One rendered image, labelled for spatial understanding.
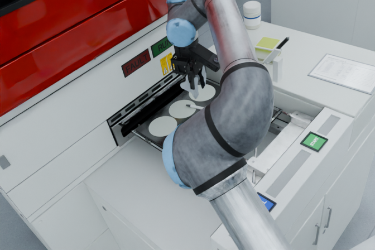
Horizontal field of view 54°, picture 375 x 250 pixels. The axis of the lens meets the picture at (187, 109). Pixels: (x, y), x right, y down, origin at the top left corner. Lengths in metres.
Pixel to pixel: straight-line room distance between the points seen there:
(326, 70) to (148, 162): 0.68
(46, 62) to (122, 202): 0.49
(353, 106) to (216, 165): 0.64
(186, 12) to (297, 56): 0.58
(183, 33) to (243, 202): 0.46
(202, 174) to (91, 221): 0.84
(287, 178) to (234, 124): 0.41
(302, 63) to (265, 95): 0.72
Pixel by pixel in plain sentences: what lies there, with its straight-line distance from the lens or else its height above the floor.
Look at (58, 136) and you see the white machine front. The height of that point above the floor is 1.03.
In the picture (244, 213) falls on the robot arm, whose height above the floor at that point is 1.18.
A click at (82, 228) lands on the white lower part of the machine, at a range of 1.44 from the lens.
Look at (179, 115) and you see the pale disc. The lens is 1.28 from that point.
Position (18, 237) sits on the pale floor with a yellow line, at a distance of 2.39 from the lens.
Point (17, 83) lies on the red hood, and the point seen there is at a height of 1.28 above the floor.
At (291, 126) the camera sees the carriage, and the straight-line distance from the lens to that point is 1.24.
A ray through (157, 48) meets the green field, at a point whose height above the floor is 1.10.
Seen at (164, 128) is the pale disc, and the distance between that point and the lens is 1.25.
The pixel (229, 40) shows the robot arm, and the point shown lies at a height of 1.36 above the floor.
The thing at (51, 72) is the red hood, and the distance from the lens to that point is 1.00.
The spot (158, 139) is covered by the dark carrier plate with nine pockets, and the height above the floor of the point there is 0.90.
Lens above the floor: 1.75
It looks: 41 degrees down
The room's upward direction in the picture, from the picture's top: 11 degrees counter-clockwise
